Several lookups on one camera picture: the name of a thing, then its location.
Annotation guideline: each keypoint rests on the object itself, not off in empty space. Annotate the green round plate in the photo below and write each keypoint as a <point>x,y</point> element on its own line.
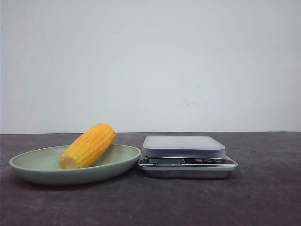
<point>41,166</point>

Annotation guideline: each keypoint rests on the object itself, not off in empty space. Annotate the silver digital kitchen scale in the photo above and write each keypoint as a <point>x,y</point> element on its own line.
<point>188,156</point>

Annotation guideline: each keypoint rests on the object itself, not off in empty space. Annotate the yellow corn cob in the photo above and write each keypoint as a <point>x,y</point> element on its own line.
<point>87,147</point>

